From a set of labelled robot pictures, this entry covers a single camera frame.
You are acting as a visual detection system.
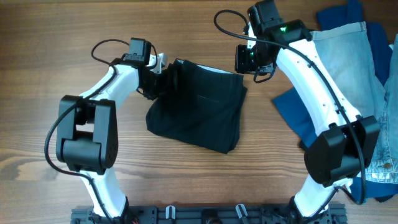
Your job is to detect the black shorts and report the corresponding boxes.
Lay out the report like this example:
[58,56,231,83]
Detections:
[146,59,248,154]

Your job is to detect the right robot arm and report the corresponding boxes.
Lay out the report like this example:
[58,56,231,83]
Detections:
[235,1,379,223]

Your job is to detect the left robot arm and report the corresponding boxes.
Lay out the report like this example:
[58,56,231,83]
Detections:
[44,38,177,223]

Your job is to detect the blue garment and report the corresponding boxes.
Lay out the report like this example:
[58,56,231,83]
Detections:
[272,0,398,204]

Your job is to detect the light blue denim shorts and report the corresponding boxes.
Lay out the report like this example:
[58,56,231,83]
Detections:
[312,22,397,184]

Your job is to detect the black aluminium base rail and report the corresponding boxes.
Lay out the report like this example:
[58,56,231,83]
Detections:
[70,203,348,224]

